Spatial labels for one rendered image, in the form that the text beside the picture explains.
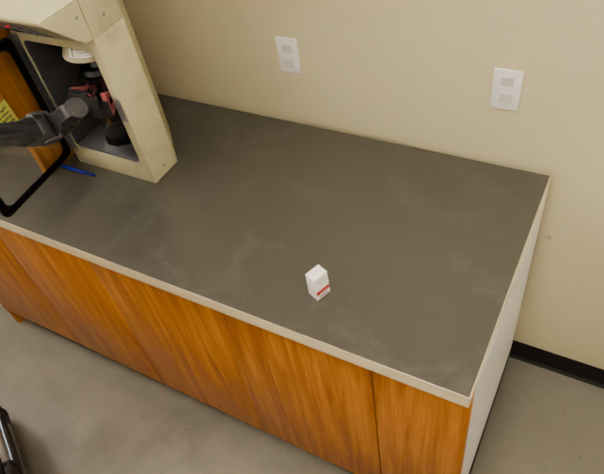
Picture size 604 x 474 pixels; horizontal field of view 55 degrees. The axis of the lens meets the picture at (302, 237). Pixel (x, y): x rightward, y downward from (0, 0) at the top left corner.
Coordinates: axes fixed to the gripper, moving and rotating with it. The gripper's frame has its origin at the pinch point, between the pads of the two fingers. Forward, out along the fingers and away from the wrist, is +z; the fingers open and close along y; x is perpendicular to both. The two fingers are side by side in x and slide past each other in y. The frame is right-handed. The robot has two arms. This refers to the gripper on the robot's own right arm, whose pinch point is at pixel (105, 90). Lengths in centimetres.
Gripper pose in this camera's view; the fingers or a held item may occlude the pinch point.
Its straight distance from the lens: 182.2
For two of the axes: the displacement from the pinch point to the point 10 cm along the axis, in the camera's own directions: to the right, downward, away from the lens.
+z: 4.4, -6.6, 6.1
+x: 1.2, 7.1, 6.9
